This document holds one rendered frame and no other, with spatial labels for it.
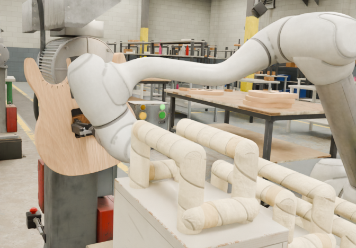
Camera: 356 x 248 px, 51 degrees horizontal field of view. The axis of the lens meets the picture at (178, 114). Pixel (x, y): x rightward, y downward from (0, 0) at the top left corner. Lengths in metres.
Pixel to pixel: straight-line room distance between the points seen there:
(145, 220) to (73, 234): 1.26
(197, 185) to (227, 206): 0.05
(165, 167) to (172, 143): 0.16
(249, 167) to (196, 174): 0.08
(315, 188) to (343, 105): 0.51
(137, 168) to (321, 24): 0.61
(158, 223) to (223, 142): 0.14
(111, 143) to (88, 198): 0.83
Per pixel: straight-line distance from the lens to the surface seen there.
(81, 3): 1.17
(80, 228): 1.80
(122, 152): 0.91
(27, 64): 1.25
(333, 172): 1.43
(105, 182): 1.79
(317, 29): 1.00
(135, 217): 0.59
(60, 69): 1.44
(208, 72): 1.03
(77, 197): 1.74
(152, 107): 1.57
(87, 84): 0.89
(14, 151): 4.95
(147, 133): 0.55
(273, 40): 1.12
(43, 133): 1.27
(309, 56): 1.03
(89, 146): 1.32
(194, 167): 0.45
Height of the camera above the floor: 1.31
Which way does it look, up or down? 9 degrees down
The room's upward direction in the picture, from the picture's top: 3 degrees clockwise
